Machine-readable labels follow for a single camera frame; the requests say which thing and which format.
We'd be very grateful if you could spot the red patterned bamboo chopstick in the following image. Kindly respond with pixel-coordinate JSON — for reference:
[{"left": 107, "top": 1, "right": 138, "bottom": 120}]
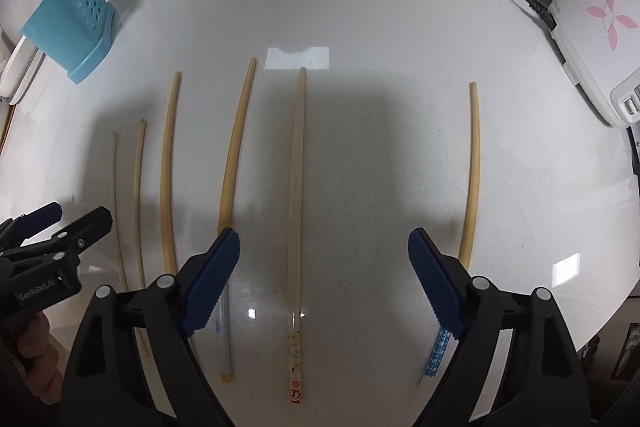
[{"left": 287, "top": 67, "right": 307, "bottom": 404}]

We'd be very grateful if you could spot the blue plastic utensil holder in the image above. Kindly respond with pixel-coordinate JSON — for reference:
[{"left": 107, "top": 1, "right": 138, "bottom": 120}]
[{"left": 21, "top": 0, "right": 118, "bottom": 85}]

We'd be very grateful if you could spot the blue patterned bamboo chopstick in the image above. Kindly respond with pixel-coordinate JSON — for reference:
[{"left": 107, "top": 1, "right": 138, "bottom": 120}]
[{"left": 419, "top": 81, "right": 482, "bottom": 385}]

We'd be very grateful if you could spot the black power cord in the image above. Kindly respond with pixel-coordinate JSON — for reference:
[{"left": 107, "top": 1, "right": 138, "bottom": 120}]
[{"left": 502, "top": 0, "right": 557, "bottom": 30}]

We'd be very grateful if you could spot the white plate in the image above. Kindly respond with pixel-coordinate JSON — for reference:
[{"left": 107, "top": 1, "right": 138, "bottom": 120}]
[{"left": 0, "top": 34, "right": 46, "bottom": 105}]

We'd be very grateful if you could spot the round wooden board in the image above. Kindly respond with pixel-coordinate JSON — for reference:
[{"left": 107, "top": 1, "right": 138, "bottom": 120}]
[{"left": 0, "top": 104, "right": 16, "bottom": 154}]

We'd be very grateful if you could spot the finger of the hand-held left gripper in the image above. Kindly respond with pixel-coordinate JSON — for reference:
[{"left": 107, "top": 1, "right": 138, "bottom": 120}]
[
  {"left": 30, "top": 206, "right": 114, "bottom": 268},
  {"left": 0, "top": 202, "right": 62, "bottom": 253}
]

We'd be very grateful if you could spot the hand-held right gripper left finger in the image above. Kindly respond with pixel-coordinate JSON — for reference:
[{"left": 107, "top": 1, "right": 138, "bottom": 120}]
[{"left": 60, "top": 228, "right": 242, "bottom": 427}]

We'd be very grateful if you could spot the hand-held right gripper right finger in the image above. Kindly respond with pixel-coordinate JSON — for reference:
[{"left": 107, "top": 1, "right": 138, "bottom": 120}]
[{"left": 407, "top": 228, "right": 593, "bottom": 427}]

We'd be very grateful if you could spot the white ended bamboo chopstick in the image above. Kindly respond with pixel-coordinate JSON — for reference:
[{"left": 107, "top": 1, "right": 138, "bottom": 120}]
[
  {"left": 212, "top": 57, "right": 258, "bottom": 384},
  {"left": 160, "top": 71, "right": 183, "bottom": 277}
]

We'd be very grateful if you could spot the white flowered rice cooker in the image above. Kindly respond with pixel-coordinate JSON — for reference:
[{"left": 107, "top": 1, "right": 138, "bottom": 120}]
[{"left": 547, "top": 0, "right": 640, "bottom": 128}]

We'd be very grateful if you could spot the person's left hand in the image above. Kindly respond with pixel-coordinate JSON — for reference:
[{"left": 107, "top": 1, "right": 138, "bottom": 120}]
[{"left": 15, "top": 311, "right": 64, "bottom": 406}]

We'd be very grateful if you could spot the thin plain wooden chopstick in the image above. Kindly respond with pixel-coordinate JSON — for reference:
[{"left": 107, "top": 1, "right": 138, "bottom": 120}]
[
  {"left": 110, "top": 131, "right": 132, "bottom": 293},
  {"left": 134, "top": 119, "right": 152, "bottom": 359}
]

